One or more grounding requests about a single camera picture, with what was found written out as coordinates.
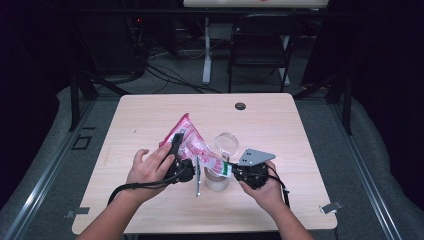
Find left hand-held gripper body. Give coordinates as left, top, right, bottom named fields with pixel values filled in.
left=166, top=155, right=202, bottom=198

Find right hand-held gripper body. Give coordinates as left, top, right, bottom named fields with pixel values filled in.
left=232, top=148, right=277, bottom=190

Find pink snack bag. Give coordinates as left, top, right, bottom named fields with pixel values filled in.
left=158, top=112, right=233, bottom=178

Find clear glass mug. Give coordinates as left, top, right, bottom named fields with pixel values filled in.
left=203, top=132, right=240, bottom=193

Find person's left hand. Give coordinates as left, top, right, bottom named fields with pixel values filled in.
left=126, top=143, right=176, bottom=203

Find person's right hand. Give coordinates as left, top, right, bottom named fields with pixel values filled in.
left=239, top=161, right=284, bottom=213

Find black metal stand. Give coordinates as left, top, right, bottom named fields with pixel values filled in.
left=68, top=71, right=131, bottom=132
left=293, top=71, right=354, bottom=136

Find black folding chair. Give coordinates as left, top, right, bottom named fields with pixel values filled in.
left=227, top=13, right=303, bottom=94

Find white desk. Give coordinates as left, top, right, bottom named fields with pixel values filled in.
left=183, top=0, right=329, bottom=86

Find left hand-held gripper cable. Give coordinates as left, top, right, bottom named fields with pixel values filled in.
left=107, top=163, right=188, bottom=206

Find hand-held gripper cable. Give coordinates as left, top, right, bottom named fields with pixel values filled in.
left=107, top=163, right=188, bottom=206
left=266, top=164, right=290, bottom=209

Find right hand-held gripper cable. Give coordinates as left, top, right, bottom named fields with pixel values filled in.
left=266, top=164, right=290, bottom=209

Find black floor cables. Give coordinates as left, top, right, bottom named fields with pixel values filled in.
left=144, top=63, right=222, bottom=95

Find grey table bracket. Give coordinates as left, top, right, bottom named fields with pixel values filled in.
left=64, top=207, right=91, bottom=219
left=319, top=200, right=343, bottom=214

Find metal floor rail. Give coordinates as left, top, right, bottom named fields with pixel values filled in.
left=328, top=99, right=403, bottom=240
left=3, top=99, right=96, bottom=240

